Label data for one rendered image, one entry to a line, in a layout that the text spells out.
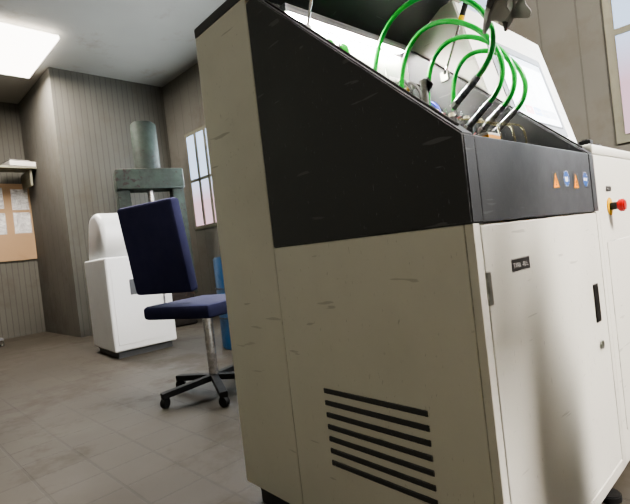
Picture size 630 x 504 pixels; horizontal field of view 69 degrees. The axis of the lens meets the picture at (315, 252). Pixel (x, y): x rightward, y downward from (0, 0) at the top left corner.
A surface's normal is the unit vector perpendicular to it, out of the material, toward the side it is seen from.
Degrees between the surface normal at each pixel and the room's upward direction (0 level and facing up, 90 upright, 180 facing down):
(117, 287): 90
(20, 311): 90
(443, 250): 90
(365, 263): 90
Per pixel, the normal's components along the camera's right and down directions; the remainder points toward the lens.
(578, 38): -0.70, 0.09
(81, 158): 0.71, -0.07
